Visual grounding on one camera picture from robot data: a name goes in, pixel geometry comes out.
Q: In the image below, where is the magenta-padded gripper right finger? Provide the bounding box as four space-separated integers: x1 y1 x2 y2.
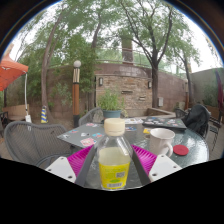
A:
130 145 183 186

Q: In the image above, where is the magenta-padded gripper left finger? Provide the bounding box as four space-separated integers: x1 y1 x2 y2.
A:
44 144 99 188

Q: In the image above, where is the clear bottle with yellow label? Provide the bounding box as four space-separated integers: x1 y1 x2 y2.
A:
96 117 134 191

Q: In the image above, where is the flat round red coaster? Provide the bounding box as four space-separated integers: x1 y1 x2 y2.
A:
172 144 190 157

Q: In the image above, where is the white mug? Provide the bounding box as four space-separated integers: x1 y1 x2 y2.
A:
143 127 176 158

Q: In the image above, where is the grey laptop with stickers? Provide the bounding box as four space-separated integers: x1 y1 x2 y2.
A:
57 122 106 149

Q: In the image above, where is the black laptop with stickers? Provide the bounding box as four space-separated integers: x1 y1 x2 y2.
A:
142 116 188 131

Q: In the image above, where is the blue yellow striped cone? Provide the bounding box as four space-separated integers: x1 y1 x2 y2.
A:
40 105 49 124

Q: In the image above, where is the white printed booklet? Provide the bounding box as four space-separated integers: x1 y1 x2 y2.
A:
124 117 144 125

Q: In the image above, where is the white parasol pole with base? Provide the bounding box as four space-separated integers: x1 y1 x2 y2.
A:
23 73 33 124

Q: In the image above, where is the wooden bench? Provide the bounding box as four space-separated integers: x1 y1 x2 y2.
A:
3 104 33 123

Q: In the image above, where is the tree with dark forked trunk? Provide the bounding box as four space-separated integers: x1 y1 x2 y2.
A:
116 0 194 109

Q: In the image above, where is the green plant in blue pot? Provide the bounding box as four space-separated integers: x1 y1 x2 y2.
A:
97 89 125 119

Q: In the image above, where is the tree with leaning trunk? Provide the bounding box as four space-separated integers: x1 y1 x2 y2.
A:
16 6 98 124

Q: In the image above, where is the orange parasol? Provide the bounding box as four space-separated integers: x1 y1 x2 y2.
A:
0 54 30 93

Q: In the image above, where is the tree with thin straight trunk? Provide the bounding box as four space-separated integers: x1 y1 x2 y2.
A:
69 0 118 111

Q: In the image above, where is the slim tree by wall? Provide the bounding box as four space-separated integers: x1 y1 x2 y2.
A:
173 29 204 104

